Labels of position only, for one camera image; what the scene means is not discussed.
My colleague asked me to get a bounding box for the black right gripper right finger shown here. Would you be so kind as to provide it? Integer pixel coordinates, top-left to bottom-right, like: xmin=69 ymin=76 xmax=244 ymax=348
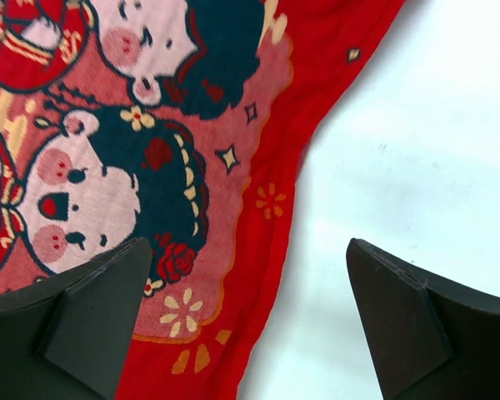
xmin=346 ymin=238 xmax=500 ymax=399

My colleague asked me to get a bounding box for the red printed pillowcase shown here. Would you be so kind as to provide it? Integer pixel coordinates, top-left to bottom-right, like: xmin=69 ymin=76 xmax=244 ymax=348
xmin=0 ymin=1 xmax=403 ymax=399

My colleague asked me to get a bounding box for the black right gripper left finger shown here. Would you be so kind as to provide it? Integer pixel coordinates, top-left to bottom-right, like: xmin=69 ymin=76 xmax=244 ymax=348
xmin=0 ymin=238 xmax=152 ymax=399

